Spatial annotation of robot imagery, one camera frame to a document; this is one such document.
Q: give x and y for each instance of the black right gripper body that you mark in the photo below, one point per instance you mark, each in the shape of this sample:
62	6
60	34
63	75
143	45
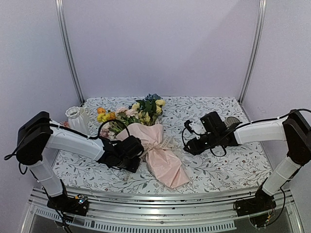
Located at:
212	141

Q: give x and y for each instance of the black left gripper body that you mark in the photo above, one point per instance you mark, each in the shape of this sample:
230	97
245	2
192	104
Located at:
125	164

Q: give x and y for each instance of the cream printed ribbon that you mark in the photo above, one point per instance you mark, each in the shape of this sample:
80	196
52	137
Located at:
168	143

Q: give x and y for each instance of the pink wrapping paper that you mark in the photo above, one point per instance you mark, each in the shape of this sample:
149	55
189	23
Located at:
164	165

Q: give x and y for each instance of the artificial flower bouquet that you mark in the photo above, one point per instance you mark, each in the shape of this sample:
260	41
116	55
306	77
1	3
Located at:
145	111

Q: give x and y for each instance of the white ribbed ceramic vase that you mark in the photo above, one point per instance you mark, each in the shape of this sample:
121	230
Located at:
78	119

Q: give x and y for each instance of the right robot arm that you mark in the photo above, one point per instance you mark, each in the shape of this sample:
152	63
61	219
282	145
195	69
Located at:
292	128

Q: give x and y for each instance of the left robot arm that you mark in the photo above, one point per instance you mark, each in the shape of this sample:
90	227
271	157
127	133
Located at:
41	132

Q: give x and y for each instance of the red striped bowl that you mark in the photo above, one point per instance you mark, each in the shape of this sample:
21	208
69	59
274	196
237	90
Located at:
232	121

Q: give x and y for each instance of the floral patterned tablecloth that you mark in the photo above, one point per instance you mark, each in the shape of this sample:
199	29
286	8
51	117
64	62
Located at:
212	171

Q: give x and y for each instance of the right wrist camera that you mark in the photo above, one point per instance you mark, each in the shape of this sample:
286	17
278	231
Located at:
194	128

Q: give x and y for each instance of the aluminium front rail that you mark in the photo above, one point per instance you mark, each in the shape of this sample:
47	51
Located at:
180	213

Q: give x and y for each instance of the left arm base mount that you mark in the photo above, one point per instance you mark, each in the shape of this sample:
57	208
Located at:
77	205

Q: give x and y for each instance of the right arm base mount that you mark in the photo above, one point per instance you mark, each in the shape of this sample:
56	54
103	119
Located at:
259	203

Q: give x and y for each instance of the right aluminium frame post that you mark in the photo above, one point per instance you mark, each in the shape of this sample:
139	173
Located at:
254	50

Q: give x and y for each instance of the aluminium frame post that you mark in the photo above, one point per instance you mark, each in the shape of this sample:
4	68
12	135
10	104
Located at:
254	50
67	48

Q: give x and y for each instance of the left aluminium frame post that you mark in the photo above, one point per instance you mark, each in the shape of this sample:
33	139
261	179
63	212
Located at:
67	48

